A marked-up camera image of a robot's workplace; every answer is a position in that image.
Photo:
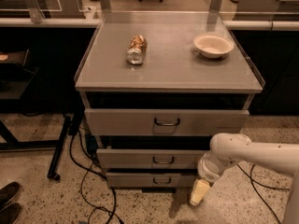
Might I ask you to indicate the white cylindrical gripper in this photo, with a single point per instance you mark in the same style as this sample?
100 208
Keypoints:
205 171

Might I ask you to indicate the grey drawer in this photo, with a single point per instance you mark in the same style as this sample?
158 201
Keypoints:
148 158
164 122
148 180

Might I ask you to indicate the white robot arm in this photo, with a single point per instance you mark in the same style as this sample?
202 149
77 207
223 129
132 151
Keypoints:
228 149

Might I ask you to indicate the grey bottom drawer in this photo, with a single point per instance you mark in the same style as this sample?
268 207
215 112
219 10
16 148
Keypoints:
148 180

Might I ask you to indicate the grey drawer cabinet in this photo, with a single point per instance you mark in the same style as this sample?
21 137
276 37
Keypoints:
173 75

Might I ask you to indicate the grey top drawer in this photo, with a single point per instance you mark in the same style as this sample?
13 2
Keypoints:
164 122

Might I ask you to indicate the white paper bowl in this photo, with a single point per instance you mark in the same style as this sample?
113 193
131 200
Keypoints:
213 46

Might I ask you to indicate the crushed golden drink can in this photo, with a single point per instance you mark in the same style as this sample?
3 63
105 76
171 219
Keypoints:
137 50

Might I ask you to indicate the dark shoe upper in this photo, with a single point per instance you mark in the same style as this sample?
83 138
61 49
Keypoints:
8 193

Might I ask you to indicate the dark shoe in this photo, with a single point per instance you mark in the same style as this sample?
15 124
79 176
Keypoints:
10 214
8 193

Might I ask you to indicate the dark shoe lower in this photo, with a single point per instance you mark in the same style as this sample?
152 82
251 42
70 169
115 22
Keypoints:
10 214

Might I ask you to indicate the white horizontal rail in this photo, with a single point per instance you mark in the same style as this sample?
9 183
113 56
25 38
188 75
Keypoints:
83 23

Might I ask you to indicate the black side table frame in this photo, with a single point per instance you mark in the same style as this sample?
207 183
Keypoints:
16 77

